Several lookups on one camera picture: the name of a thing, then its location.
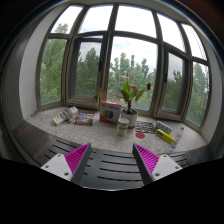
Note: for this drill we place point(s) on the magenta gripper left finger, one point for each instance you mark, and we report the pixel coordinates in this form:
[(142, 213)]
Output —
[(71, 165)]

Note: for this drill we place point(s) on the dark slatted radiator cover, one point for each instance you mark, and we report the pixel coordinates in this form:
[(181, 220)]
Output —
[(111, 162)]

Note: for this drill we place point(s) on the green plant with red flowers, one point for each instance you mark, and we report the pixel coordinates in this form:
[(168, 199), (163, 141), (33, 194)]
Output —
[(131, 93)]

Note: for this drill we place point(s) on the red round lid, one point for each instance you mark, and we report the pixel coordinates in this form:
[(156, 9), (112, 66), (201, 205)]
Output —
[(140, 135)]

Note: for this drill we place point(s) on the light blue patterned box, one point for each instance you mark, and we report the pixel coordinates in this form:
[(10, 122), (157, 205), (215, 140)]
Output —
[(162, 126)]

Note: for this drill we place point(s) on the black white patterned mat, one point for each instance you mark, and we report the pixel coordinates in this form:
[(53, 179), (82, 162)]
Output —
[(145, 127)]

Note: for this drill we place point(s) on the yellow rectangular box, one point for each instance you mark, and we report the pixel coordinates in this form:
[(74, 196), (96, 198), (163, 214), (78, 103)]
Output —
[(164, 136)]

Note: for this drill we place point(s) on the red box with coloured rings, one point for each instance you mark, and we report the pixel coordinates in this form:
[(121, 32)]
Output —
[(109, 111)]

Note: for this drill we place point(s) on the white paper cup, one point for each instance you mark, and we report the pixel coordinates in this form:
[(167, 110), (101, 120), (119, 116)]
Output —
[(122, 126)]

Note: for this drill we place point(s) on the large bay window frame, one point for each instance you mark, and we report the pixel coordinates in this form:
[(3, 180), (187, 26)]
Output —
[(88, 50)]

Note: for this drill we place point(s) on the white flower pot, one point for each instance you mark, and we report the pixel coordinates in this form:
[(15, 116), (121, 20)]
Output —
[(132, 117)]

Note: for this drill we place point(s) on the clear plastic water bottle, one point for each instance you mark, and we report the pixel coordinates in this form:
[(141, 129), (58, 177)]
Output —
[(177, 138)]

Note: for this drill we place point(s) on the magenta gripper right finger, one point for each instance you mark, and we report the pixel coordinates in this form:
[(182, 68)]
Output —
[(152, 166)]

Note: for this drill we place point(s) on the dark flat box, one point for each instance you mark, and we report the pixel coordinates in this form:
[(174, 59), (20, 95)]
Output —
[(84, 119)]

